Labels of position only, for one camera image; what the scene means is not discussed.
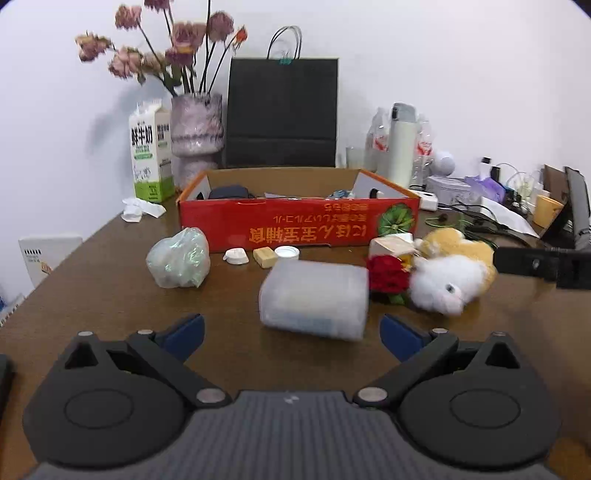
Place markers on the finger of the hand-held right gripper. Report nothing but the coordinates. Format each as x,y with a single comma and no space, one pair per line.
521,263

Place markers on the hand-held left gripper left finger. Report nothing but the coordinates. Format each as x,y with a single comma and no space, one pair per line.
187,333

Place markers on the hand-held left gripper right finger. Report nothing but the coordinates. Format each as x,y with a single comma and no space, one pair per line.
399,334

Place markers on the red fabric rose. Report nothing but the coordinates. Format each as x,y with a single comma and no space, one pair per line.
385,274

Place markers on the white orange plush cat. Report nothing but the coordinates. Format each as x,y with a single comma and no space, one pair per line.
450,277

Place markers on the green plastic bag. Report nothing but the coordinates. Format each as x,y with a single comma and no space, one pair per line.
178,258

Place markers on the beige square box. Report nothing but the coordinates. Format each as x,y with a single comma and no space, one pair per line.
390,244

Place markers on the white plastic lid piece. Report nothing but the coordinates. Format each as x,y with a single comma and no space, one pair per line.
236,256

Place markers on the translucent plastic box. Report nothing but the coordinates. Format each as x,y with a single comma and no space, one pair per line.
314,300

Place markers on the tan cube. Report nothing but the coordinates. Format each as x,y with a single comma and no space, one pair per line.
264,257

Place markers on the white bottle cap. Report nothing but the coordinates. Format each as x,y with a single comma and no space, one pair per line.
286,251

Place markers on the red cardboard box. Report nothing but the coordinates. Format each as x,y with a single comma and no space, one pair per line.
300,226

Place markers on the brown wooden desktop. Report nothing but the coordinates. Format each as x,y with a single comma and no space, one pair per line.
115,277

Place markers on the white paper sheet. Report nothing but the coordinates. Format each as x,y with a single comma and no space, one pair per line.
508,217

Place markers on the yellow cup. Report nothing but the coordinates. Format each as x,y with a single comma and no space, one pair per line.
547,211

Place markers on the white charger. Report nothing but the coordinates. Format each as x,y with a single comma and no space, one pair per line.
538,191

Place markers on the black stand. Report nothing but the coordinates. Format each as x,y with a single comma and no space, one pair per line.
579,203

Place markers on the purple tissue pack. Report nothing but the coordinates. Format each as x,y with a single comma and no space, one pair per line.
487,187

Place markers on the brown leather item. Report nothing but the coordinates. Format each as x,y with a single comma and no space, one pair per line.
551,180

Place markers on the black adapter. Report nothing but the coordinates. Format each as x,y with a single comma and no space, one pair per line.
494,171

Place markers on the white tin box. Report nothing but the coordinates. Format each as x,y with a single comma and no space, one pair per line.
450,189

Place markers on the white round robot toy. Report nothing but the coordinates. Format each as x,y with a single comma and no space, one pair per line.
444,162

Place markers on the crumpled white tissue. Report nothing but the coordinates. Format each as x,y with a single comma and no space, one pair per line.
138,210

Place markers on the clear water bottle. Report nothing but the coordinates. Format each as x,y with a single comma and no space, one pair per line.
425,152
376,143

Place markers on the dark blue pouch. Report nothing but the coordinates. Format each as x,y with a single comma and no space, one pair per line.
228,191

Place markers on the blue patterned packet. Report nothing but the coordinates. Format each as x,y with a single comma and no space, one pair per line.
342,194

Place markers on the white thermos bottle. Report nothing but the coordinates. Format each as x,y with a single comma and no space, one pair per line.
401,147

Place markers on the clear drinking glass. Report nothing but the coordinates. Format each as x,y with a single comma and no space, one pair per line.
355,158

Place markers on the white green milk carton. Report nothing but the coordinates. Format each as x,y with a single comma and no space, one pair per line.
147,152

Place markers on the pink textured vase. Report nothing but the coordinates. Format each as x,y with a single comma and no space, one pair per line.
196,124

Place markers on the black paper bag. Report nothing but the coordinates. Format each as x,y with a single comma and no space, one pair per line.
281,101

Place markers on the teal binder clip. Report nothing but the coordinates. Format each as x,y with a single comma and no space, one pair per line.
284,59

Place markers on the dried rose bouquet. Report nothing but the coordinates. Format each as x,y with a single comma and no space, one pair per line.
184,37

